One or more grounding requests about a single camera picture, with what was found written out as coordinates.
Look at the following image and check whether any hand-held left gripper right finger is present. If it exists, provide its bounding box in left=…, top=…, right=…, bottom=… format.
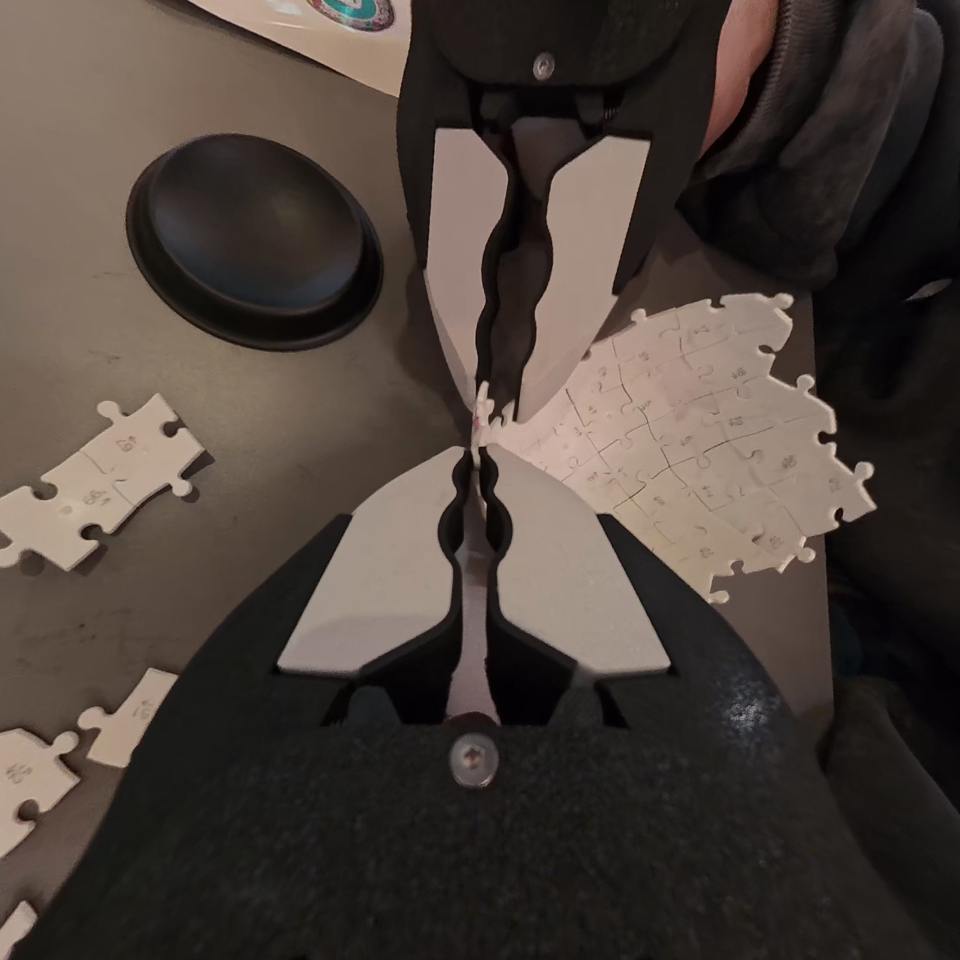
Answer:
left=480, top=446, right=672, bottom=676

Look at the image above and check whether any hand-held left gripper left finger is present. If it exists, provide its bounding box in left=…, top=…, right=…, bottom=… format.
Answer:
left=276, top=446, right=464, bottom=680

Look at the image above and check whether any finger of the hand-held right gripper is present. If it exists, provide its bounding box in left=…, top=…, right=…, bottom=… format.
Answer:
left=513, top=135, right=654, bottom=425
left=423, top=127, right=519, bottom=410

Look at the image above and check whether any partly built colourful puzzle ball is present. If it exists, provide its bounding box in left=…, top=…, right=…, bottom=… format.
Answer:
left=468, top=294, right=877, bottom=605

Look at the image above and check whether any black round puzzle stand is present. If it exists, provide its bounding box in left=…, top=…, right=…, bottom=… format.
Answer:
left=126, top=133, right=385, bottom=352

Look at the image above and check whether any group of white puzzle pieces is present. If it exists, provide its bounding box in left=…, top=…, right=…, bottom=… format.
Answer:
left=0, top=393, right=207, bottom=960

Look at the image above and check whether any person's right hand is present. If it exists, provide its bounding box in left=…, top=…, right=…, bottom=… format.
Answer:
left=693, top=0, right=777, bottom=159

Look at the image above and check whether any printed sticker sheet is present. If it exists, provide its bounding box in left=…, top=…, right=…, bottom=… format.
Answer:
left=183, top=0, right=410, bottom=99

